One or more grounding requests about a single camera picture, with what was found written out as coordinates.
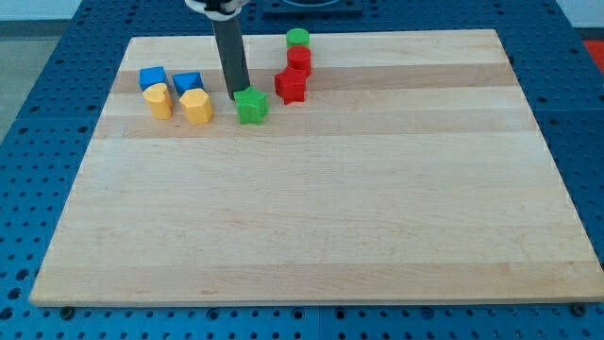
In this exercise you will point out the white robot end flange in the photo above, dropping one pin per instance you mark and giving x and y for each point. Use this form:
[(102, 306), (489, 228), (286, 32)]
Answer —
[(216, 10)]

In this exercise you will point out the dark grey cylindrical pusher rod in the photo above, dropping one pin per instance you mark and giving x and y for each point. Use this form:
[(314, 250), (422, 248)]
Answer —
[(229, 40)]

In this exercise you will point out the green star block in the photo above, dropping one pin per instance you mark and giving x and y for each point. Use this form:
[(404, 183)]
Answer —
[(252, 105)]

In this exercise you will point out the red star block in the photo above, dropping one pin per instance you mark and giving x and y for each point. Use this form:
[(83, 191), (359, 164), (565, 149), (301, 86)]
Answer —
[(290, 85)]

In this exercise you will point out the blue triangle block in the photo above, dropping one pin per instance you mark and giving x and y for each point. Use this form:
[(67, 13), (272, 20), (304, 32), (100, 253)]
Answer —
[(187, 81)]

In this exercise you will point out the green cylinder block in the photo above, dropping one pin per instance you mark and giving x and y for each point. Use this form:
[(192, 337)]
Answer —
[(297, 36)]

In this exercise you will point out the red cylinder block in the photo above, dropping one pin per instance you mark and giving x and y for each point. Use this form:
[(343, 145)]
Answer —
[(299, 58)]

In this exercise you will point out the yellow hexagon block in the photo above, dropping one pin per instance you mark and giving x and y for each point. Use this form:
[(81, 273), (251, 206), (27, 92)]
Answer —
[(197, 106)]

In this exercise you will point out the blue cube block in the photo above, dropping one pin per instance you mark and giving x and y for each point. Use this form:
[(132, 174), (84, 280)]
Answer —
[(151, 76)]

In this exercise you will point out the yellow heart block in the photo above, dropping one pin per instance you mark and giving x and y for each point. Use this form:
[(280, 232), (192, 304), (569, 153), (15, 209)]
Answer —
[(159, 101)]

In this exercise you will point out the wooden board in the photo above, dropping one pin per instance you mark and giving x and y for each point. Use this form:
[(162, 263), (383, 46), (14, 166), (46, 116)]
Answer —
[(413, 173)]

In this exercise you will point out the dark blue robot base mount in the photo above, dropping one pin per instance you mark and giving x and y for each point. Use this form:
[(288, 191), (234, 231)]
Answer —
[(275, 7)]

